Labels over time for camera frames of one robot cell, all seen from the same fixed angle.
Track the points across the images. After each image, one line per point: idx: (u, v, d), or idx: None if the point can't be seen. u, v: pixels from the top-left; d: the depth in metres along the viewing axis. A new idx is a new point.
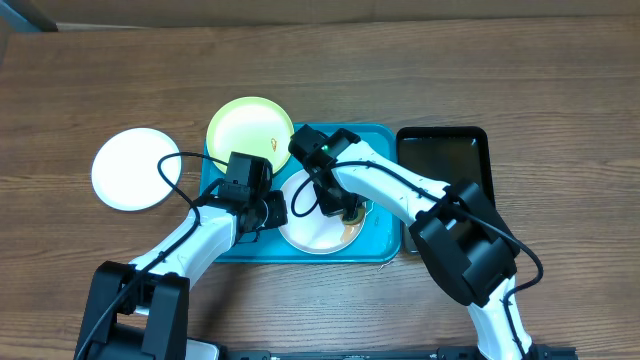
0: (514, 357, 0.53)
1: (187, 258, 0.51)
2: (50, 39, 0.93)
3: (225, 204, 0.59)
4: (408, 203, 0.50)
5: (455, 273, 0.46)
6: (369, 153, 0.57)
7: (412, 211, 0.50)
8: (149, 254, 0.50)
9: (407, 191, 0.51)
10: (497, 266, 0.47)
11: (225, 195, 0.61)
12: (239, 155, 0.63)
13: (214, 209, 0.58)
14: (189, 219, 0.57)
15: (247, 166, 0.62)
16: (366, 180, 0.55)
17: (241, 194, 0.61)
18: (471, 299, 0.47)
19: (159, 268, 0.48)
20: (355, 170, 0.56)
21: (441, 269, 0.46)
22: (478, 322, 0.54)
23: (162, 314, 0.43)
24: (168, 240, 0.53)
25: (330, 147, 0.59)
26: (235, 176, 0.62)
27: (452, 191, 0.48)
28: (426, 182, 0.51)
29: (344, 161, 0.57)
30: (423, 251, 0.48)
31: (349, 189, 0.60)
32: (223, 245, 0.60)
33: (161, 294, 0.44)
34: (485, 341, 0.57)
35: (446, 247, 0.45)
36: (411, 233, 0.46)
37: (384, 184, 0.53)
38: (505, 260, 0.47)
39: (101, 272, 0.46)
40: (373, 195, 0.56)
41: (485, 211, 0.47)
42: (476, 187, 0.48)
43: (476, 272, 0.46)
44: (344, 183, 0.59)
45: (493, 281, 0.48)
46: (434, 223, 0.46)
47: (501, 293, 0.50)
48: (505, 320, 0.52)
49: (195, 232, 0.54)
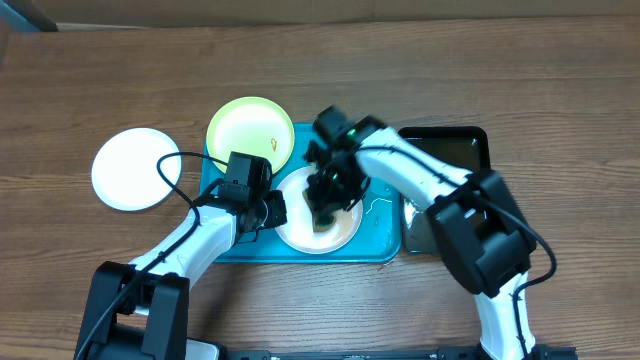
0: (515, 355, 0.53)
1: (186, 258, 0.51)
2: (49, 39, 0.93)
3: (226, 204, 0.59)
4: (428, 187, 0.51)
5: (468, 260, 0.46)
6: (395, 139, 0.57)
7: (430, 196, 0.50)
8: (149, 254, 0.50)
9: (427, 175, 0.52)
10: (511, 259, 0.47)
11: (225, 195, 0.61)
12: (240, 155, 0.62)
13: (214, 209, 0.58)
14: (189, 219, 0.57)
15: (247, 166, 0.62)
16: (389, 164, 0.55)
17: (241, 194, 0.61)
18: (481, 289, 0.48)
19: (159, 268, 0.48)
20: (378, 154, 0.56)
21: (455, 255, 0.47)
22: (484, 314, 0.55)
23: (162, 314, 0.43)
24: (168, 241, 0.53)
25: (356, 131, 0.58)
26: (235, 176, 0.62)
27: (474, 179, 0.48)
28: (448, 169, 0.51)
29: (369, 145, 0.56)
30: (438, 236, 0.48)
31: (375, 175, 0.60)
32: (223, 245, 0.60)
33: (161, 294, 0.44)
34: (487, 336, 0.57)
35: (461, 233, 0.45)
36: (429, 215, 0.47)
37: (406, 168, 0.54)
38: (520, 254, 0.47)
39: (101, 272, 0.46)
40: (396, 180, 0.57)
41: (505, 202, 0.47)
42: (498, 176, 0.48)
43: (490, 262, 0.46)
44: (369, 168, 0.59)
45: (505, 273, 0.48)
46: (453, 208, 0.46)
47: (512, 287, 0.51)
48: (512, 315, 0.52)
49: (195, 232, 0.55)
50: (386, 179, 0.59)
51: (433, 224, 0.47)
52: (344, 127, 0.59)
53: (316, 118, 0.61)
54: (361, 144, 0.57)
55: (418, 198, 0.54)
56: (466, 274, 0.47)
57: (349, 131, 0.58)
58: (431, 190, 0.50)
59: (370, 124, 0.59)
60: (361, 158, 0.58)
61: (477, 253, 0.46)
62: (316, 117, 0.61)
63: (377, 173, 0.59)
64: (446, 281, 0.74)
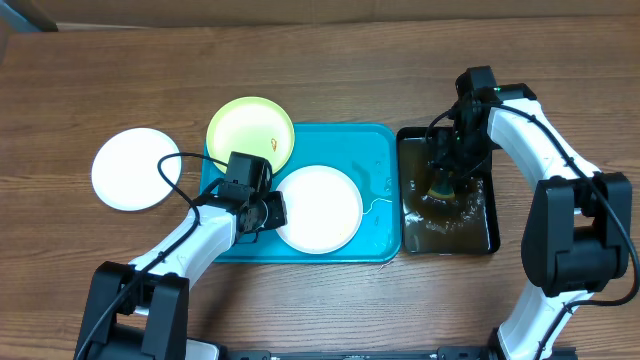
0: (526, 353, 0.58)
1: (187, 257, 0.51)
2: (50, 39, 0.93)
3: (226, 203, 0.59)
4: (549, 165, 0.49)
5: (551, 247, 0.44)
6: (538, 111, 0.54)
7: (547, 175, 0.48)
8: (148, 254, 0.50)
9: (555, 154, 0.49)
10: (592, 271, 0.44)
11: (225, 194, 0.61)
12: (240, 155, 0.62)
13: (214, 209, 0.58)
14: (189, 219, 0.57)
15: (247, 166, 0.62)
16: (519, 131, 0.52)
17: (241, 194, 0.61)
18: (543, 285, 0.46)
19: (159, 268, 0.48)
20: (514, 117, 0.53)
21: (540, 239, 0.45)
22: (525, 309, 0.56)
23: (162, 314, 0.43)
24: (168, 240, 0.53)
25: (503, 89, 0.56)
26: (235, 175, 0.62)
27: (600, 177, 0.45)
28: (580, 158, 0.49)
29: (507, 104, 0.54)
30: (533, 214, 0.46)
31: (497, 141, 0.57)
32: (224, 245, 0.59)
33: (161, 294, 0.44)
34: (510, 326, 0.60)
35: (559, 219, 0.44)
36: (538, 188, 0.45)
37: (537, 140, 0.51)
38: (602, 271, 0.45)
39: (100, 271, 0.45)
40: (514, 147, 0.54)
41: (623, 215, 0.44)
42: (631, 187, 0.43)
43: (570, 264, 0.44)
44: (496, 130, 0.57)
45: (576, 283, 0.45)
46: (567, 191, 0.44)
47: (567, 297, 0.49)
48: (549, 321, 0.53)
49: (195, 231, 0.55)
50: (503, 144, 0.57)
51: (539, 197, 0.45)
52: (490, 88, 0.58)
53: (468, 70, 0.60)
54: (502, 97, 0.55)
55: (531, 172, 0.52)
56: (538, 263, 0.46)
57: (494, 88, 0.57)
58: (552, 171, 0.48)
59: (521, 88, 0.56)
60: (494, 115, 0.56)
61: (563, 249, 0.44)
62: (467, 71, 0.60)
63: (499, 138, 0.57)
64: (446, 281, 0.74)
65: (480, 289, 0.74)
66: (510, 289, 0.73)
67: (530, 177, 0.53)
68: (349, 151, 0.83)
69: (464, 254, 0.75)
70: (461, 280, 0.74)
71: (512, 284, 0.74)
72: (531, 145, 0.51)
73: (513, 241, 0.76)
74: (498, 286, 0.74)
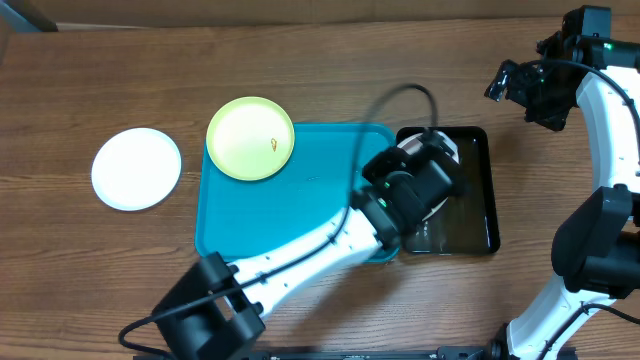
0: (530, 351, 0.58)
1: (289, 285, 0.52)
2: (51, 39, 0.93)
3: (389, 218, 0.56)
4: (622, 166, 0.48)
5: (584, 252, 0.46)
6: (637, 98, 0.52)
7: (614, 173, 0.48)
8: (261, 263, 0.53)
9: (633, 157, 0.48)
10: (619, 283, 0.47)
11: (397, 199, 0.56)
12: (437, 167, 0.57)
13: (375, 215, 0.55)
14: (324, 232, 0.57)
15: (438, 183, 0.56)
16: (606, 109, 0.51)
17: (414, 205, 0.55)
18: (565, 276, 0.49)
19: (256, 288, 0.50)
20: (609, 93, 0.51)
21: (580, 239, 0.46)
22: (540, 305, 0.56)
23: (231, 338, 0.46)
24: (290, 251, 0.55)
25: (613, 47, 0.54)
26: (418, 186, 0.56)
27: None
28: None
29: (606, 76, 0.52)
30: (583, 211, 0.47)
31: (581, 105, 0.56)
32: (351, 261, 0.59)
33: (244, 321, 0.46)
34: (518, 323, 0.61)
35: (604, 231, 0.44)
36: (599, 193, 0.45)
37: (620, 129, 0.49)
38: (627, 286, 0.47)
39: (207, 263, 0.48)
40: (592, 123, 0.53)
41: None
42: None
43: (601, 268, 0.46)
44: (585, 94, 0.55)
45: (598, 285, 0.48)
46: (625, 207, 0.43)
47: (588, 297, 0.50)
48: (560, 321, 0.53)
49: (324, 249, 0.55)
50: (585, 113, 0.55)
51: (593, 201, 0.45)
52: (601, 36, 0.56)
53: (581, 8, 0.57)
54: (608, 58, 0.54)
55: (599, 160, 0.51)
56: (567, 258, 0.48)
57: (603, 44, 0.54)
58: (623, 172, 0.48)
59: (636, 54, 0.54)
60: (590, 80, 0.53)
61: (598, 253, 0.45)
62: (584, 7, 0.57)
63: (585, 102, 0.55)
64: (446, 280, 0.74)
65: (480, 289, 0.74)
66: (510, 289, 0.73)
67: (596, 162, 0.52)
68: (349, 151, 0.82)
69: (464, 254, 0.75)
70: (461, 280, 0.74)
71: (512, 284, 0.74)
72: (611, 135, 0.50)
73: (513, 241, 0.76)
74: (497, 287, 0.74)
